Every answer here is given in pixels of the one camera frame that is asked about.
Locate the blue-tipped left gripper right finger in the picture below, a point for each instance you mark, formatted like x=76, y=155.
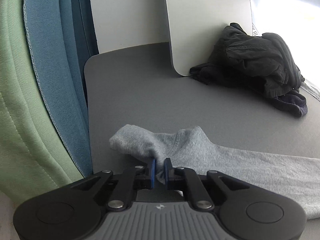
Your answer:
x=187, y=180

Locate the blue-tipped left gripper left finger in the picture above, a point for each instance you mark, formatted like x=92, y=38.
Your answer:
x=126, y=185

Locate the grey zip hoodie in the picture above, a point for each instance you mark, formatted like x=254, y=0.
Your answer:
x=293, y=177

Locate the light green fabric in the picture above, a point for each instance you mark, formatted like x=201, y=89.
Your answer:
x=33, y=157

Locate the dark navy garment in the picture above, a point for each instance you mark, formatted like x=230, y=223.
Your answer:
x=293, y=103

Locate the black crumpled garment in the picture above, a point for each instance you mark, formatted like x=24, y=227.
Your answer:
x=262, y=64

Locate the white curved board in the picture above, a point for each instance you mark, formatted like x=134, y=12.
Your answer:
x=190, y=27

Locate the blue fabric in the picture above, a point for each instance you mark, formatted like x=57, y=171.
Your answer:
x=61, y=38

